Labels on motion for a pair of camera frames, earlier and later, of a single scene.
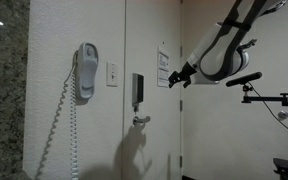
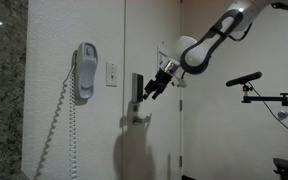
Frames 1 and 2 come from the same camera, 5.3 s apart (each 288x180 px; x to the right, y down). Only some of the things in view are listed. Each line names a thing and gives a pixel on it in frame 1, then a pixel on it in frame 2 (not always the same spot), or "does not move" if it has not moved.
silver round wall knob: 283,114 does not move
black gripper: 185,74 -> 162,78
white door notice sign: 163,66 does not move
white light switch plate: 111,74 does not move
